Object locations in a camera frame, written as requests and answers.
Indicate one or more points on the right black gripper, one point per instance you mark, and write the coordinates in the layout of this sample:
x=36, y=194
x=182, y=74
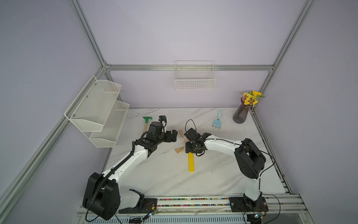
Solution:
x=188, y=149

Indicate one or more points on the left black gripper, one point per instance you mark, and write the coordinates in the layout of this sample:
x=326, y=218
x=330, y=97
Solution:
x=168, y=138

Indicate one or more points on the yellow block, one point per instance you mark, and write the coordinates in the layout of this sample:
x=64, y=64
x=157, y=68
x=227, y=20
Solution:
x=191, y=162

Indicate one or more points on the light blue toy fork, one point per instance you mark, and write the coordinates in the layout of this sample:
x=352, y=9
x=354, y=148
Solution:
x=217, y=123

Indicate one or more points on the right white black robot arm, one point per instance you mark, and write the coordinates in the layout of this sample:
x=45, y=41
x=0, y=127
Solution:
x=250, y=159

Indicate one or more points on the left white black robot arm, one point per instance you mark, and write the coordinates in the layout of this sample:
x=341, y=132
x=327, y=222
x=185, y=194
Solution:
x=102, y=195

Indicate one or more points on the dark glass vase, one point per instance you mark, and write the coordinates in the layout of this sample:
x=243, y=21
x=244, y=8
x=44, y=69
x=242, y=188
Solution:
x=241, y=113

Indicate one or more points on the yellow artificial flowers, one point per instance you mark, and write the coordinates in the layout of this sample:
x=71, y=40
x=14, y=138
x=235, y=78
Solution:
x=251, y=98

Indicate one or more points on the white two-tier mesh shelf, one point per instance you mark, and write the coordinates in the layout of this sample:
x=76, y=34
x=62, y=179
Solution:
x=98, y=113

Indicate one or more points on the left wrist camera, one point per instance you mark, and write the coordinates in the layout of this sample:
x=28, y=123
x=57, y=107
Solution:
x=163, y=120

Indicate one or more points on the green rake wooden handle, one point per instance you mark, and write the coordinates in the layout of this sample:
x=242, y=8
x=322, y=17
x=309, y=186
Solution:
x=146, y=119

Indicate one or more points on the white wire wall basket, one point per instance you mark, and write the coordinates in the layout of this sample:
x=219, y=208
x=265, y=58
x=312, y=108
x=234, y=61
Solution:
x=194, y=75

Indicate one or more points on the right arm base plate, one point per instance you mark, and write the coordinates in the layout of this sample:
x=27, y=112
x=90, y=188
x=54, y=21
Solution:
x=243, y=204

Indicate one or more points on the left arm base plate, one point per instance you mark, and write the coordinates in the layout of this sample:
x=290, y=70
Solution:
x=144, y=206

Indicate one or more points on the aluminium front rail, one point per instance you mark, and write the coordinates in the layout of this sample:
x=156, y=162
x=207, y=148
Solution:
x=281, y=209

